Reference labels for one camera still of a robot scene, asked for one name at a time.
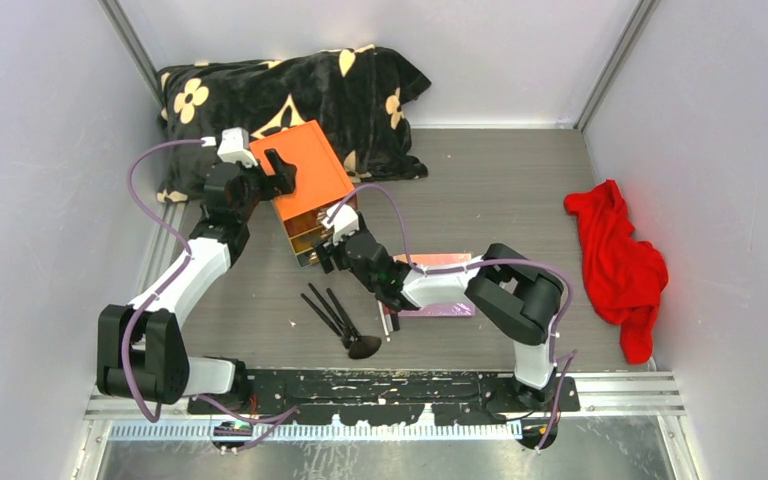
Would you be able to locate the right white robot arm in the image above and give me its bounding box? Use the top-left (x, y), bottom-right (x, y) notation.
top-left (314, 231), bottom-right (572, 411)

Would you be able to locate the purple cable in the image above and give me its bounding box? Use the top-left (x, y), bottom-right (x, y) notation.
top-left (122, 137), bottom-right (220, 424)
top-left (327, 183), bottom-right (577, 452)

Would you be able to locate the pink holographic eyeshadow palette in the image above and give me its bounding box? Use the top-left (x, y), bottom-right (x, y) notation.
top-left (398, 252), bottom-right (476, 318)

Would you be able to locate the black fan makeup brush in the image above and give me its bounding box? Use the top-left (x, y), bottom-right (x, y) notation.
top-left (326, 288), bottom-right (382, 360)

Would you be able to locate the red cloth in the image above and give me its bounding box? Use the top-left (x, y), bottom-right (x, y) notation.
top-left (563, 179), bottom-right (669, 365)

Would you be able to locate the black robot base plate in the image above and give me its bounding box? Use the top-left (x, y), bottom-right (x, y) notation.
top-left (188, 369), bottom-right (580, 427)

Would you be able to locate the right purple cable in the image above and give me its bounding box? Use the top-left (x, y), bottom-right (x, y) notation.
top-left (327, 183), bottom-right (577, 452)

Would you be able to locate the black round makeup brush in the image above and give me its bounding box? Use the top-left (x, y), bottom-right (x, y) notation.
top-left (308, 283), bottom-right (352, 343)

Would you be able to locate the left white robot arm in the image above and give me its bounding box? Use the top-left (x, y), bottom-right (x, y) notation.
top-left (96, 148), bottom-right (297, 413)

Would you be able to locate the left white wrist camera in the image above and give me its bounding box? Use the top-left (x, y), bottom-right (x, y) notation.
top-left (217, 127), bottom-right (259, 168)

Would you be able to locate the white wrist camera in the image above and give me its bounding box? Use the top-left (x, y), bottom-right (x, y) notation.
top-left (320, 204), bottom-right (360, 245)
top-left (217, 127), bottom-right (259, 168)

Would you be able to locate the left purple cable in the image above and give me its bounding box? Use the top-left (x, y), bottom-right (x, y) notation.
top-left (122, 137), bottom-right (220, 424)

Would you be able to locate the orange drawer organizer box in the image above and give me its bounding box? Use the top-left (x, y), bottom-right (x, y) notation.
top-left (251, 120), bottom-right (355, 268)

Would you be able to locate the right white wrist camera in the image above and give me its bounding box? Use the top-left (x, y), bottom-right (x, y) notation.
top-left (320, 204), bottom-right (360, 245)

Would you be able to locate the white silver pencil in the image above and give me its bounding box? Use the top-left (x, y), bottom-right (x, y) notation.
top-left (378, 303), bottom-right (391, 342)

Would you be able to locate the black floral plush blanket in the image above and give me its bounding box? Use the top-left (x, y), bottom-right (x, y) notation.
top-left (156, 44), bottom-right (432, 203)

